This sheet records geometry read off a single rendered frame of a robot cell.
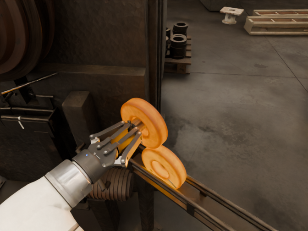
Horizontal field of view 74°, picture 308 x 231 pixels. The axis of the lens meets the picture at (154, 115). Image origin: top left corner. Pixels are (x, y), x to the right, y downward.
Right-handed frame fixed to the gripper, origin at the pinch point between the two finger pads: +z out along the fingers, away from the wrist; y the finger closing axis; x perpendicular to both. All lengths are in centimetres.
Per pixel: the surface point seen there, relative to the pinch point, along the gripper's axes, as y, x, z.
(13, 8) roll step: -31.6, 25.4, -8.6
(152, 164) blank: 4.3, -15.8, -1.9
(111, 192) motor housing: -8.9, -35.7, -12.7
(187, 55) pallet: -88, -80, 165
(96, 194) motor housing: -13.0, -36.4, -16.6
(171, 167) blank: 11.6, -9.7, -2.1
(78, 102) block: -28.1, -6.0, -3.7
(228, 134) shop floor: 2, -91, 92
